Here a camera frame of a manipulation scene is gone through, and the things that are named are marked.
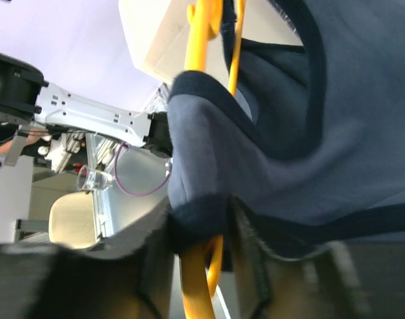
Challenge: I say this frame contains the clear plastic cup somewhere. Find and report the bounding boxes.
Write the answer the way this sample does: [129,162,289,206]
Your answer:
[76,165,115,191]

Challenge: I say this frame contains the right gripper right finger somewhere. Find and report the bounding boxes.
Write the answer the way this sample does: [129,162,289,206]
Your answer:
[230,197,372,318]

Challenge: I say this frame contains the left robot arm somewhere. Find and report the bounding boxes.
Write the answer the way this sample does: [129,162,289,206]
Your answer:
[0,53,172,158]

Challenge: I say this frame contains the navy blue tank top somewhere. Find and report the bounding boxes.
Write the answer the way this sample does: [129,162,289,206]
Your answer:
[168,1,405,259]

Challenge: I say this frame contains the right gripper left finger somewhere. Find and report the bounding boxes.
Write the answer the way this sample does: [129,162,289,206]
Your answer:
[0,199,174,318]

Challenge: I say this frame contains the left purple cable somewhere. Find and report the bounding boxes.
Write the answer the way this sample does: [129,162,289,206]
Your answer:
[114,139,173,197]

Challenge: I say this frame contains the white plastic storage box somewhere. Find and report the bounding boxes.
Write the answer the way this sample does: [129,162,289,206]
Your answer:
[118,0,301,84]

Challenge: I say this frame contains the orange hanger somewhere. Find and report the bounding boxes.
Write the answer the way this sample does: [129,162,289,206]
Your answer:
[180,0,246,318]

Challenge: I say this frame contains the aluminium rail frame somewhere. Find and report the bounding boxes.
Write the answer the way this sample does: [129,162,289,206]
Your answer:
[14,131,123,247]

